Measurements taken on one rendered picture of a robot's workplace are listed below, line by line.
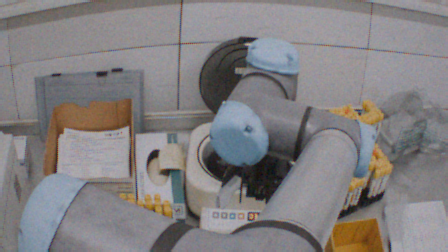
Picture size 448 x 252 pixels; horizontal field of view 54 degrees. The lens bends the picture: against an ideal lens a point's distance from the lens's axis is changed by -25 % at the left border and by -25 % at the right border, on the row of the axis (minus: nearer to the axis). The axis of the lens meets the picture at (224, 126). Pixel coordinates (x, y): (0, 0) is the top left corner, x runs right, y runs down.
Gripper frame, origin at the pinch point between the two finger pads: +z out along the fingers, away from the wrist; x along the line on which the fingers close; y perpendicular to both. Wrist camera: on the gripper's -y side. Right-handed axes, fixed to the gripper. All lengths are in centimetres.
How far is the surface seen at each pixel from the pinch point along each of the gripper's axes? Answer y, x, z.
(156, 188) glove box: -15.4, -22.6, 13.8
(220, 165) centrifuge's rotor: -21.7, -9.1, 10.6
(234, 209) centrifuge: -12.7, -5.0, 15.1
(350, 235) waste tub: -6.2, 23.1, 16.7
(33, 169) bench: -20, -63, 20
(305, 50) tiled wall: -53, 9, -2
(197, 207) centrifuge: -13.1, -13.1, 16.0
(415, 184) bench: -30, 48, 22
